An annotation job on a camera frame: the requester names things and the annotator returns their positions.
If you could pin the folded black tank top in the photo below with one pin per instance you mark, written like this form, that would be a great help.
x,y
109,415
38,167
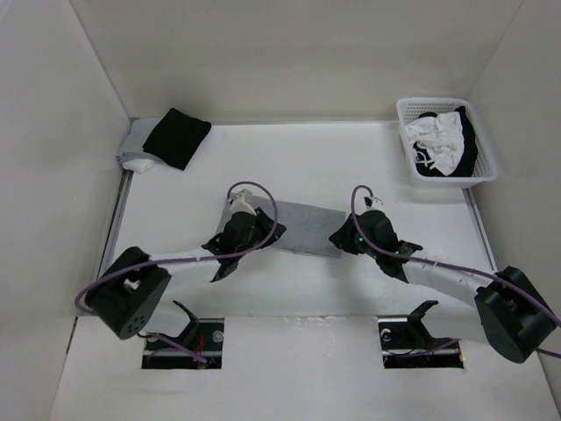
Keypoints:
x,y
175,139

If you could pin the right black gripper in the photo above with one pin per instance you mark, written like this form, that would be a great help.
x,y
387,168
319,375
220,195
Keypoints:
x,y
343,236

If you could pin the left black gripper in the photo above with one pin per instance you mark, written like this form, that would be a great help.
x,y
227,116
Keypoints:
x,y
266,224

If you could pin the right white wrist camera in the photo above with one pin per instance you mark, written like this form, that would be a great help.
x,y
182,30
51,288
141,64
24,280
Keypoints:
x,y
374,203

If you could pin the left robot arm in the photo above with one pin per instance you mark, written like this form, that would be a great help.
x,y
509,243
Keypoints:
x,y
128,293

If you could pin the white plastic basket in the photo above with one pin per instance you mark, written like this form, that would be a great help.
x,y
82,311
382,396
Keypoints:
x,y
409,109

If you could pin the folded grey tank top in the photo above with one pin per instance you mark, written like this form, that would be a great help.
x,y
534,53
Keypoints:
x,y
132,147

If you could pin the folded white tank top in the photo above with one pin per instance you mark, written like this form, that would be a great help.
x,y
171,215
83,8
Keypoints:
x,y
137,165

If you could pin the black garment in basket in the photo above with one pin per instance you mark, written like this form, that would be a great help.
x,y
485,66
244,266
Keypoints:
x,y
467,163

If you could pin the white crumpled tank top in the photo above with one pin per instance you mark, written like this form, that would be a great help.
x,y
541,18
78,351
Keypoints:
x,y
437,143

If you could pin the grey tank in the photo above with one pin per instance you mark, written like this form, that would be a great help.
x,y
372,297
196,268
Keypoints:
x,y
132,147
308,229

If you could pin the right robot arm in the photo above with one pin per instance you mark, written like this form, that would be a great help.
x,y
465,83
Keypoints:
x,y
514,318

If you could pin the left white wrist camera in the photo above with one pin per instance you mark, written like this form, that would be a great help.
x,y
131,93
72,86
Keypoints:
x,y
240,202

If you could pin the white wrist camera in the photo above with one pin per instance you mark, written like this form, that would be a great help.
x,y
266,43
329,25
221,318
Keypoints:
x,y
374,203
240,202

